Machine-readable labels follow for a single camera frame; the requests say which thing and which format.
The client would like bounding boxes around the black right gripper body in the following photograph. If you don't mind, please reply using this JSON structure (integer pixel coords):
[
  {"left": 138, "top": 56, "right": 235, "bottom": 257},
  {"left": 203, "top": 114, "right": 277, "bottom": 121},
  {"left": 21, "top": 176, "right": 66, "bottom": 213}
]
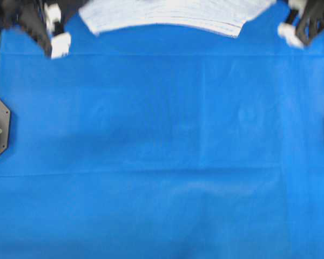
[{"left": 277, "top": 1, "right": 324, "bottom": 49}]

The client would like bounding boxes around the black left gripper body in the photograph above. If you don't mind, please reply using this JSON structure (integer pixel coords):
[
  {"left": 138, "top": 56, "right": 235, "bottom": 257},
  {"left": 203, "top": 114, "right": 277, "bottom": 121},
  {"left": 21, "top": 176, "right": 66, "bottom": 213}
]
[{"left": 5, "top": 1, "right": 72, "bottom": 59}]

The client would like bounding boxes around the blue white striped towel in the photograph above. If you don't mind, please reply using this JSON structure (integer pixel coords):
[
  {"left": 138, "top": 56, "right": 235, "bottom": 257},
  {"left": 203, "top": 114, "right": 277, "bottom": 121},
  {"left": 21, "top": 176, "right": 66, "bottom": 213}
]
[{"left": 79, "top": 0, "right": 275, "bottom": 38}]

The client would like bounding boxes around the blue table cloth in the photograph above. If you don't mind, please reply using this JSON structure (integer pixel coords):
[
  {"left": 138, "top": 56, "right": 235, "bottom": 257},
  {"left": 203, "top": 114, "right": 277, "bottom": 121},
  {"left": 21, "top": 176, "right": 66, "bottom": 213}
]
[{"left": 0, "top": 3, "right": 324, "bottom": 258}]

